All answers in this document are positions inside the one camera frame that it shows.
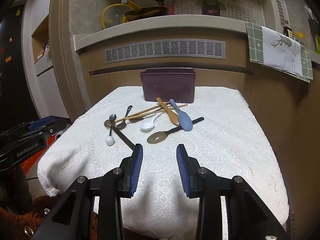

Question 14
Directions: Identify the green checked kitchen towel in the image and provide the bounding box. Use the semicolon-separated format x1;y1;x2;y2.
245;22;314;83

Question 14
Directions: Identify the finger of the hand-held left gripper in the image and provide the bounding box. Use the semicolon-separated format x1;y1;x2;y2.
28;116;67;137
0;123;49;143

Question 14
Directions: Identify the beige kitchen countertop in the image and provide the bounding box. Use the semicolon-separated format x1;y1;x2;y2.
73;16;250;53

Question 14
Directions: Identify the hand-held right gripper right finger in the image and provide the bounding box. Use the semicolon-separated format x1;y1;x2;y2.
176;144;292;240

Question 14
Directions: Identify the metal spoon with white ball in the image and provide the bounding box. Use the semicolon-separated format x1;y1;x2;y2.
105;114;117;145

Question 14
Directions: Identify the wooden chopstick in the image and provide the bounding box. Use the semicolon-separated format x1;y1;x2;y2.
117;102;171;122
124;104;188;119

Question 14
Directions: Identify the red floor mat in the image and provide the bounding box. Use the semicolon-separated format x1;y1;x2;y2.
21;152;49;180

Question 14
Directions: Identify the black handled slotted spoon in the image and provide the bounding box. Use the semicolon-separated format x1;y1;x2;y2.
147;117;205;144

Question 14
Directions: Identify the purple plastic utensil holder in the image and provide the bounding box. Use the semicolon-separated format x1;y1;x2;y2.
139;67;197;104

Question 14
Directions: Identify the white textured cloth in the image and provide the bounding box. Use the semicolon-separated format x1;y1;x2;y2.
37;86;290;239

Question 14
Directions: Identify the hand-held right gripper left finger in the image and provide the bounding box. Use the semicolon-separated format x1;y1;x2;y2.
32;144;144;240

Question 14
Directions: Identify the blue rice paddle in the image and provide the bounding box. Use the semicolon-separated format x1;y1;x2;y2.
169;99;193;132

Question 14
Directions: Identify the wall shelf niche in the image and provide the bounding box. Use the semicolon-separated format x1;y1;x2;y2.
31;14;54;78

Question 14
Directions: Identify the grey vent grille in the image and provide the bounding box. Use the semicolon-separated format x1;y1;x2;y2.
105;40;227;63

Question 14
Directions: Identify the translucent grey plastic spoon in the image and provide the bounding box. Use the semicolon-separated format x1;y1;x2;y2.
104;119;136;152

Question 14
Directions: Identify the white plastic spoon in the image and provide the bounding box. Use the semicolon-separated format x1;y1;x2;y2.
140;112;163;130

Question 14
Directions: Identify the yellow rimmed glass lid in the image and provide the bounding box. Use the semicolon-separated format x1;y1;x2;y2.
101;3;131;30

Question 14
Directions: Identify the light wooden spoon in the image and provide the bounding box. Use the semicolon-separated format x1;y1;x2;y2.
156;97;180;127

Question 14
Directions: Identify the dark brown small spoon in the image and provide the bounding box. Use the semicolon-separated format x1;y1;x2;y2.
128;109;165;122

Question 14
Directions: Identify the dark pan with yellow handle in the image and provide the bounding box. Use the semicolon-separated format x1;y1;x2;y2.
121;0;169;23

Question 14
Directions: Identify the black refrigerator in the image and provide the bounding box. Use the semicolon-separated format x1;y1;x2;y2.
0;4;42;132

